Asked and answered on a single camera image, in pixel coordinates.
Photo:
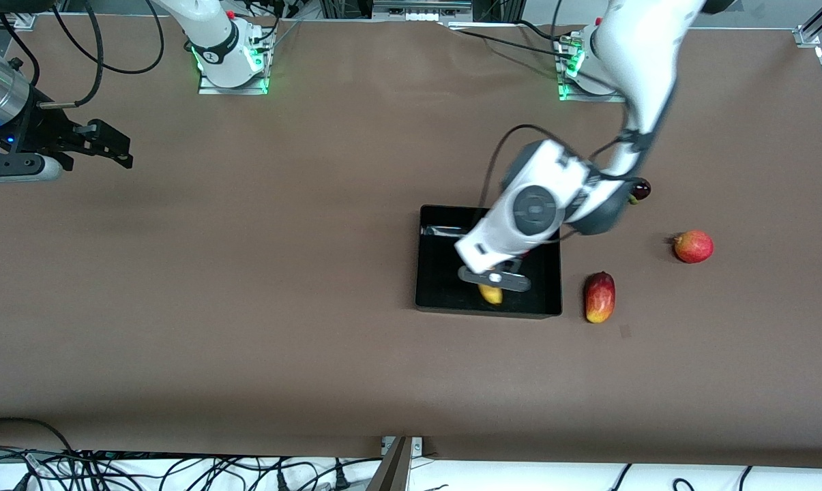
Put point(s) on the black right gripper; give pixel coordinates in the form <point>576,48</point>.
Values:
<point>44,129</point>

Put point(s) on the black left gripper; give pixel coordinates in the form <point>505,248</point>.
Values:
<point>507,264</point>

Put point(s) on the yellow banana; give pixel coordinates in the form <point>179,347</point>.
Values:
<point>491,294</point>

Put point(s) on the black plastic box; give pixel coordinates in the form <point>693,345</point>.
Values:
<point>445,273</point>

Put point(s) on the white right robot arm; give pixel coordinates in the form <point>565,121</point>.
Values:
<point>219,41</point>

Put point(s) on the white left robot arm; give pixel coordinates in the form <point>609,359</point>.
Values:
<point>656,48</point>

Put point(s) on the red apple with stem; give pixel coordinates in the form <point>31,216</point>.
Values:
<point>694,247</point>

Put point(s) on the red yellow mango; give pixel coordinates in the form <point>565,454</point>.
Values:
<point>599,298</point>

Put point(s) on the dark purple mangosteen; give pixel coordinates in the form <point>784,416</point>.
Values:
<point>642,190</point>

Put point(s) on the white power strip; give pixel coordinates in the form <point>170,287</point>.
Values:
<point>421,13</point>

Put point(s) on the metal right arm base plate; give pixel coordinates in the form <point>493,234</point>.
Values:
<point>209,90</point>

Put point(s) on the aluminium frame corner profile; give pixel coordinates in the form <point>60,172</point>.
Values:
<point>22,20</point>
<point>808,35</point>

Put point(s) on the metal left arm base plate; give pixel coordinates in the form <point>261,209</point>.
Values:
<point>574,96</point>

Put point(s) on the metal bracket with post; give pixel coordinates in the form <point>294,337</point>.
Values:
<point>391,470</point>

